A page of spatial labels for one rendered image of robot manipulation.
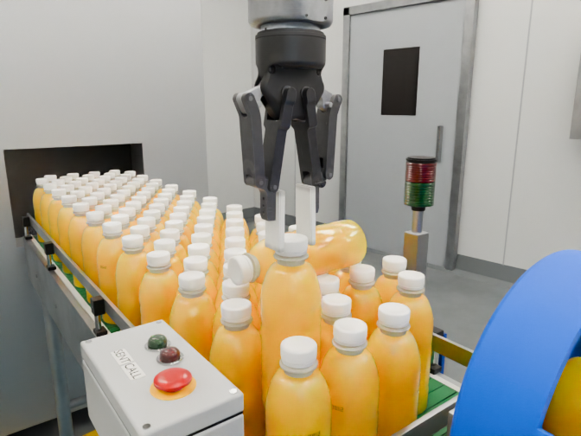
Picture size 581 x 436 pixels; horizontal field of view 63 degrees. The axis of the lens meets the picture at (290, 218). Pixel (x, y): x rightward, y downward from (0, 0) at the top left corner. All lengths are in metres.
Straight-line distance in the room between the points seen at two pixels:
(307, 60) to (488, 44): 3.54
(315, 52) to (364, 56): 4.03
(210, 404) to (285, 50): 0.34
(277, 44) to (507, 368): 0.35
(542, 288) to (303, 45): 0.31
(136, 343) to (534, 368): 0.41
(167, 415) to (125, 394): 0.06
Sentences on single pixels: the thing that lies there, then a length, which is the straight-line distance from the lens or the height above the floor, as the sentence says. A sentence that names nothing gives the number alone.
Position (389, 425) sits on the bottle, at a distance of 0.65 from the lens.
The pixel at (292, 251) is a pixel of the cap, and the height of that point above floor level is 1.20.
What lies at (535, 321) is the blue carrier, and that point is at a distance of 0.42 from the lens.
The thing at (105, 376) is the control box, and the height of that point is 1.10.
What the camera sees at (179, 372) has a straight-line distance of 0.50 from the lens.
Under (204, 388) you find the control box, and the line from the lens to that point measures 0.49.
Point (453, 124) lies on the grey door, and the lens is 4.04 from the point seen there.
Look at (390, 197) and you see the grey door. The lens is 4.39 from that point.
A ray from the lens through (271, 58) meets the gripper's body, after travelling 0.50.
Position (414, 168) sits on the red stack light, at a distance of 0.99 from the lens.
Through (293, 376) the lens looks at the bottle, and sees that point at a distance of 0.52.
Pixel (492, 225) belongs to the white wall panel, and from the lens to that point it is 4.03.
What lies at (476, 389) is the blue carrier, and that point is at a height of 1.15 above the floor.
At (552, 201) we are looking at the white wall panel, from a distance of 3.85.
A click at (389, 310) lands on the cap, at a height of 1.12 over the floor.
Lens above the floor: 1.37
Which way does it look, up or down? 13 degrees down
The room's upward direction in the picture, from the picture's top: straight up
